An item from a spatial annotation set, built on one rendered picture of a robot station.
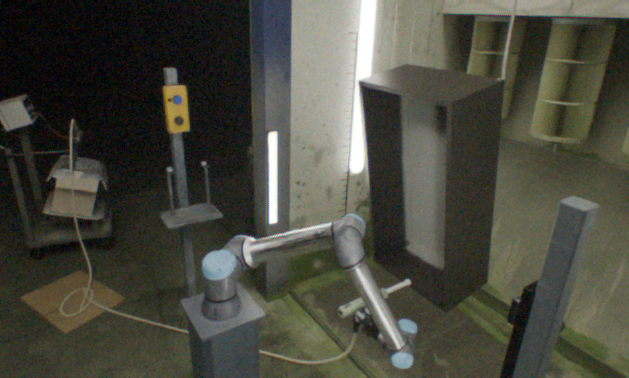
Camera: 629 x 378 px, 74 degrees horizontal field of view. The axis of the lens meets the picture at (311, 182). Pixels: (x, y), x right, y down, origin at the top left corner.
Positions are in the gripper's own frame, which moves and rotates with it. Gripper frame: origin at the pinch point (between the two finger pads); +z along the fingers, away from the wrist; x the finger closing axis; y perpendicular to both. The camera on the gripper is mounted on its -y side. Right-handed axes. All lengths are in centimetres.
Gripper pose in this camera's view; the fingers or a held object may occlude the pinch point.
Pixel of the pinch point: (357, 307)
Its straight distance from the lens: 233.8
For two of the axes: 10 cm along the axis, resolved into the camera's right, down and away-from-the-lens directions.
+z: -5.6, -4.2, 7.1
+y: -0.5, 8.7, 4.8
